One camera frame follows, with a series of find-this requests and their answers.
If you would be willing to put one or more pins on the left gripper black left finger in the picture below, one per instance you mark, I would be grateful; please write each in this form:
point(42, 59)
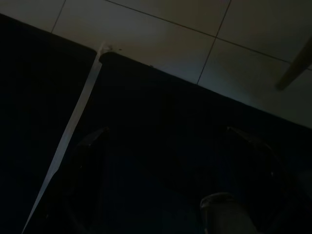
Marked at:
point(85, 170)

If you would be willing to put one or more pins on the light wooden table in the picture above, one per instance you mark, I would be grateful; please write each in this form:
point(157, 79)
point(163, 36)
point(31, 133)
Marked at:
point(295, 70)

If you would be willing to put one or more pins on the black rubber floor mat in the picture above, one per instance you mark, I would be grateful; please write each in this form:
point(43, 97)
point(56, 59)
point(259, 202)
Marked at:
point(158, 117)
point(29, 97)

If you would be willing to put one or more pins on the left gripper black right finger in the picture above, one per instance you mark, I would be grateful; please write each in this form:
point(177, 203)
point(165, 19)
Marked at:
point(263, 175)

